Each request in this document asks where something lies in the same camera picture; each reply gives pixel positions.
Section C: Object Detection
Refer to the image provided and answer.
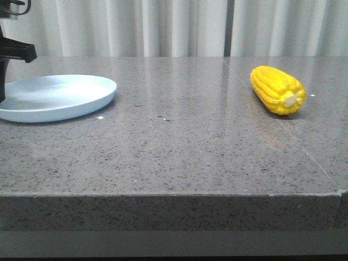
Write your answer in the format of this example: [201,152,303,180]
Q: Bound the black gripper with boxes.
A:
[0,0,37,103]

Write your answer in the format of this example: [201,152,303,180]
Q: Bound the light blue round plate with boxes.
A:
[1,74,117,123]

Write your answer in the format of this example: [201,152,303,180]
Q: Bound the yellow plastic corn cob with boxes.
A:
[250,65,306,115]

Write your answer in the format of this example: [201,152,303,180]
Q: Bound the white pleated curtain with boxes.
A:
[1,1,347,57]

